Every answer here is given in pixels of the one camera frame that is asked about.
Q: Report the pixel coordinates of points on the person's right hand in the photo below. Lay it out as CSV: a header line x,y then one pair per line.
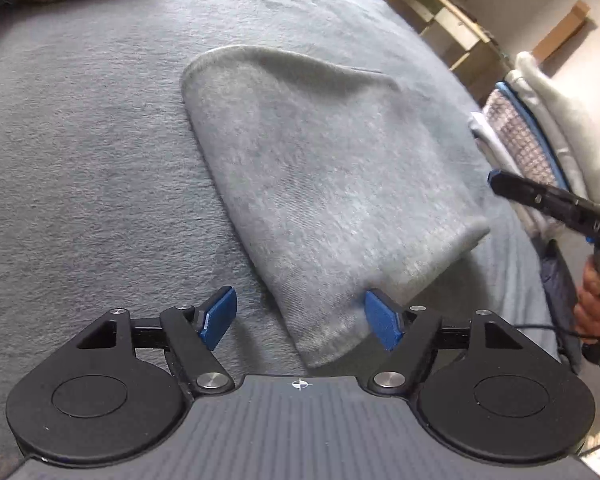
x,y
592,305

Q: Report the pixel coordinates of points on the cardboard plank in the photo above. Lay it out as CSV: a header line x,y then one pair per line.
x,y
562,32

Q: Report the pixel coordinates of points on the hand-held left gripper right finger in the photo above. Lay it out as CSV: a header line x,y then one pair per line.
x,y
385,322

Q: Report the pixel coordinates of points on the navy folded garment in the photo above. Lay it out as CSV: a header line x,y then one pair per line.
x,y
557,290

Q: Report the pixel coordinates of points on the stack of folded clothes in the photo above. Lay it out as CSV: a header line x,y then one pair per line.
x,y
570,120

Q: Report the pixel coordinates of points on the grey fleece blanket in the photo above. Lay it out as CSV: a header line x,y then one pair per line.
x,y
105,135

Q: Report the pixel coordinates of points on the light wooden desk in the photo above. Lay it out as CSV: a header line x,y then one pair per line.
x,y
455,25

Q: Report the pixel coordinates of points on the grey sweatpants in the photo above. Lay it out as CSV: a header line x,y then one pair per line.
x,y
330,185

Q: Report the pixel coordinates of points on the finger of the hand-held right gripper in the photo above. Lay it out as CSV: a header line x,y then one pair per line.
x,y
530,195

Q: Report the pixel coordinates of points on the blue folded shirt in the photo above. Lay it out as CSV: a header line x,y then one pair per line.
x,y
532,120

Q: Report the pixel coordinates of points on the white folded garment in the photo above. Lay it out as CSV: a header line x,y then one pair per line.
x,y
495,150

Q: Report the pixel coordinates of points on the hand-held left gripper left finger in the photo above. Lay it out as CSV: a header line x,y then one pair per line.
x,y
220,317

